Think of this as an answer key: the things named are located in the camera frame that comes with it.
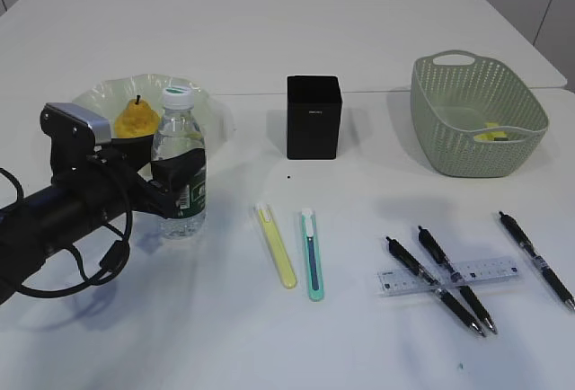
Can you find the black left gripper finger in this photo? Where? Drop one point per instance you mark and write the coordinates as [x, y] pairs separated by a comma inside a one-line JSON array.
[[137, 152], [173, 174]]

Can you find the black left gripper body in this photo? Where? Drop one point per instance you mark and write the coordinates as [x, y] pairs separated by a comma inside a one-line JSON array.
[[104, 180]]

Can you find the clear water bottle green label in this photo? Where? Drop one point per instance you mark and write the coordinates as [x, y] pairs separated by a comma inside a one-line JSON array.
[[178, 132]]

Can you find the yellow pear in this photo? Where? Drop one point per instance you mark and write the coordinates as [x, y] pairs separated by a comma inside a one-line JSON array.
[[138, 119]]

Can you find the green utility knife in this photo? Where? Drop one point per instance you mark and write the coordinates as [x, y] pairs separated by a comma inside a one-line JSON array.
[[313, 266]]

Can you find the yellow waste paper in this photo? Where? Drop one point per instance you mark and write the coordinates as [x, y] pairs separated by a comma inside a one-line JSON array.
[[492, 133]]

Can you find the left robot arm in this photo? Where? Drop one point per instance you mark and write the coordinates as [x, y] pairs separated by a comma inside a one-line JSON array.
[[51, 220]]

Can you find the pale green wavy glass plate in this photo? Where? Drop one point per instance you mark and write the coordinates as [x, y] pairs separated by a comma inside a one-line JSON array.
[[110, 97]]

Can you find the yellow utility knife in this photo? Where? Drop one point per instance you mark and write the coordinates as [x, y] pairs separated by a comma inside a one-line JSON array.
[[276, 246]]

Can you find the black square pen holder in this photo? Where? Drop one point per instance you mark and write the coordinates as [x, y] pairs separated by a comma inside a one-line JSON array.
[[314, 106]]

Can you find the black pen left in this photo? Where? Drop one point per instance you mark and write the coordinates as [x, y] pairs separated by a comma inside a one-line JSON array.
[[411, 264]]

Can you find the black pen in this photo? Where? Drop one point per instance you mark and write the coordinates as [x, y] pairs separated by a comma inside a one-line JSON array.
[[546, 271], [429, 243], [411, 264]]

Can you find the black pen middle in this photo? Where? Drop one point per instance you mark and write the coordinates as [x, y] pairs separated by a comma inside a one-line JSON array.
[[429, 243]]

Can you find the green woven plastic basket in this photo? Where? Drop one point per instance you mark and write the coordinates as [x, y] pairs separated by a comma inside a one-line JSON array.
[[453, 94]]

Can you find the clear plastic ruler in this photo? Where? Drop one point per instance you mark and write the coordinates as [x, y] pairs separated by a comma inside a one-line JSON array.
[[400, 282]]

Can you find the black pen right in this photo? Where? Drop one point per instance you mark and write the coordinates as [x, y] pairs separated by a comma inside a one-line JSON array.
[[546, 271]]

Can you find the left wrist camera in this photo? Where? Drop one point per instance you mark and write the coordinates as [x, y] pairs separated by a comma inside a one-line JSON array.
[[74, 130]]

